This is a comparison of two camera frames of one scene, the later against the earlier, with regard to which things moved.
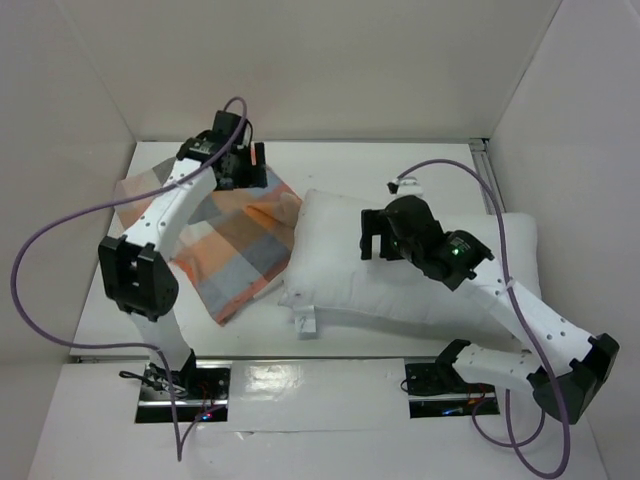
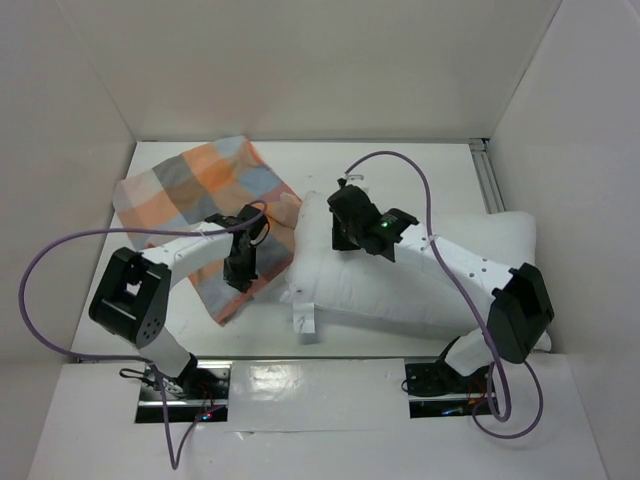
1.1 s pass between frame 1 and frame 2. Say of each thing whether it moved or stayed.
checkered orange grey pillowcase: stayed
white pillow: stayed
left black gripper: moved
